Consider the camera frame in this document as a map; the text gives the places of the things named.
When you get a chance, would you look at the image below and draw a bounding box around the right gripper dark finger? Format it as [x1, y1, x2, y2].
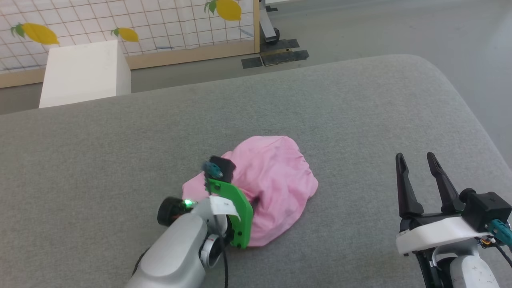
[426, 152, 465, 214]
[396, 153, 424, 219]

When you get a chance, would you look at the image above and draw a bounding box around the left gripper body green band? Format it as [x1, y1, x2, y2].
[205, 178, 254, 249]

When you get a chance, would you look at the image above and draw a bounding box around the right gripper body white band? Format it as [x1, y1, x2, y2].
[396, 212, 492, 255]

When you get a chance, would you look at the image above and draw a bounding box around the pink garment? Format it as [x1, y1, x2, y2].
[182, 135, 319, 247]

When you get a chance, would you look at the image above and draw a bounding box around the grey fabric sofa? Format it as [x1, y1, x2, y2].
[0, 54, 512, 288]

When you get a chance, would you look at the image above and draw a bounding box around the large black floor tape patch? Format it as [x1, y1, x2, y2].
[261, 50, 309, 66]

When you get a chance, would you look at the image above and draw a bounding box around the black floor mat strip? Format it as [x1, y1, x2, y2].
[260, 39, 300, 52]

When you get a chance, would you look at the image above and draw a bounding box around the grey wheeled stand base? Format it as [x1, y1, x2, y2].
[259, 0, 280, 44]

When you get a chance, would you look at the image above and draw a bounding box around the yellow lemon sticker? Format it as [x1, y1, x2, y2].
[111, 27, 139, 42]
[204, 0, 242, 21]
[11, 23, 60, 45]

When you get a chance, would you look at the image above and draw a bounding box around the white box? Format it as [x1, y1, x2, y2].
[39, 40, 131, 108]

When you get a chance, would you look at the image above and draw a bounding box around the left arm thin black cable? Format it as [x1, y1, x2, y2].
[212, 216, 230, 288]

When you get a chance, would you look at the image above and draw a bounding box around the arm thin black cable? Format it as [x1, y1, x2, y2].
[495, 236, 512, 268]
[212, 216, 230, 288]

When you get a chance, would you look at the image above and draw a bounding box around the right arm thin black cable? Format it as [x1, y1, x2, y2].
[495, 236, 512, 268]

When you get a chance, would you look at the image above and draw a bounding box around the wooden frame grid partition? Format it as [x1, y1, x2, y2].
[0, 0, 260, 88]

